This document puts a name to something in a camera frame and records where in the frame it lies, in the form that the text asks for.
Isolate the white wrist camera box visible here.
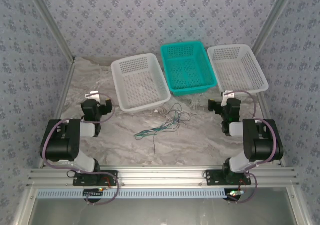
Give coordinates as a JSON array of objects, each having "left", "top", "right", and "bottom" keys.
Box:
[
  {"left": 222, "top": 90, "right": 236, "bottom": 106},
  {"left": 84, "top": 91, "right": 101, "bottom": 102}
]

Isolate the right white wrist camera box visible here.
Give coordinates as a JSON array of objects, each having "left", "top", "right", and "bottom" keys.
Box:
[{"left": 222, "top": 90, "right": 236, "bottom": 106}]

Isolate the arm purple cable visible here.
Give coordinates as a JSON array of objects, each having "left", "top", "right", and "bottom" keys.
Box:
[
  {"left": 40, "top": 92, "right": 121, "bottom": 206},
  {"left": 226, "top": 90, "right": 278, "bottom": 205}
]

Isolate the thin purple cable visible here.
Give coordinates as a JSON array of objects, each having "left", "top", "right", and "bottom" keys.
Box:
[
  {"left": 159, "top": 104, "right": 193, "bottom": 136},
  {"left": 151, "top": 104, "right": 192, "bottom": 155}
]

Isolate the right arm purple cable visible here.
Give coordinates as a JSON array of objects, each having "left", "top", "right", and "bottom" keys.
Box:
[{"left": 226, "top": 90, "right": 278, "bottom": 205}]

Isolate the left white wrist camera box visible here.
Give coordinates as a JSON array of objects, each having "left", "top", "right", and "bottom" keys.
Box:
[{"left": 84, "top": 91, "right": 101, "bottom": 102}]

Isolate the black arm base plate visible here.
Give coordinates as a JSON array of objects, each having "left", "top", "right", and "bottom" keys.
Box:
[
  {"left": 72, "top": 170, "right": 119, "bottom": 187},
  {"left": 205, "top": 169, "right": 252, "bottom": 187}
]

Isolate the white plastic basket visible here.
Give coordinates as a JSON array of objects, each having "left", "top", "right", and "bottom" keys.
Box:
[
  {"left": 110, "top": 52, "right": 172, "bottom": 115},
  {"left": 206, "top": 43, "right": 270, "bottom": 97}
]

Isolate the grey metal panel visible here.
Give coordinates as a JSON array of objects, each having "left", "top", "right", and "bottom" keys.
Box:
[{"left": 29, "top": 198, "right": 298, "bottom": 225}]

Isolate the teal plastic basket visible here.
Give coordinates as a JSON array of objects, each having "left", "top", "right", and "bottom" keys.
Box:
[{"left": 159, "top": 40, "right": 218, "bottom": 98}]

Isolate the thin white cable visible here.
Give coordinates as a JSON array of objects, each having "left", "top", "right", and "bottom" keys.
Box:
[{"left": 154, "top": 109, "right": 181, "bottom": 131}]

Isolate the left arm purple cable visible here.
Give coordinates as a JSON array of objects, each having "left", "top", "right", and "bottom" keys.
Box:
[{"left": 40, "top": 92, "right": 121, "bottom": 206}]

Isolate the white slotted cable duct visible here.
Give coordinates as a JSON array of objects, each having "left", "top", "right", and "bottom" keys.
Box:
[{"left": 36, "top": 188, "right": 226, "bottom": 200}]

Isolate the black electronics board with LED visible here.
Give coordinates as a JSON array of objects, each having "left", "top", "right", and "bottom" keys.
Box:
[
  {"left": 83, "top": 188, "right": 105, "bottom": 200},
  {"left": 225, "top": 188, "right": 246, "bottom": 201}
]

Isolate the aluminium frame post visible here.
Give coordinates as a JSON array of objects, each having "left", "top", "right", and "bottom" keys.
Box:
[
  {"left": 24, "top": 0, "right": 76, "bottom": 64},
  {"left": 250, "top": 0, "right": 299, "bottom": 51}
]

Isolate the aluminium frame leg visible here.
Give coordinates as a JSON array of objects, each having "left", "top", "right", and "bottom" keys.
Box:
[
  {"left": 286, "top": 186, "right": 312, "bottom": 225},
  {"left": 12, "top": 187, "right": 38, "bottom": 225}
]

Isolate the thin green cable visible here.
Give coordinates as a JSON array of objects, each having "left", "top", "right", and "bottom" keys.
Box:
[{"left": 134, "top": 103, "right": 192, "bottom": 141}]

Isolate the aluminium mounting rail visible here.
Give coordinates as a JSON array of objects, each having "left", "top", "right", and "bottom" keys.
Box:
[{"left": 26, "top": 166, "right": 300, "bottom": 188}]

